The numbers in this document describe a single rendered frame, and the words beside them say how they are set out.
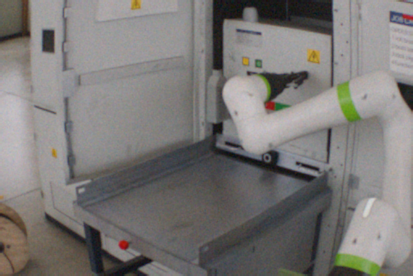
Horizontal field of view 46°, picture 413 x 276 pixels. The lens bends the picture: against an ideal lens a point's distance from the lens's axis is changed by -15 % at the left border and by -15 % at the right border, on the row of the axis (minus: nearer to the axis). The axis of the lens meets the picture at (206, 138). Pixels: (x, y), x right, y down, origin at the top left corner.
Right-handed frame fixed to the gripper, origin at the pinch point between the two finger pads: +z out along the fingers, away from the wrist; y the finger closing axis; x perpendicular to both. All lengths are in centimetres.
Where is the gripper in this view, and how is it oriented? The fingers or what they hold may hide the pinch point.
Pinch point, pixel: (301, 76)
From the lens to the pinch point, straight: 195.5
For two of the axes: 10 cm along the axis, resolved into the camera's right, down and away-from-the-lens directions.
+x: 0.0, -9.4, -3.3
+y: 7.6, 2.1, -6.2
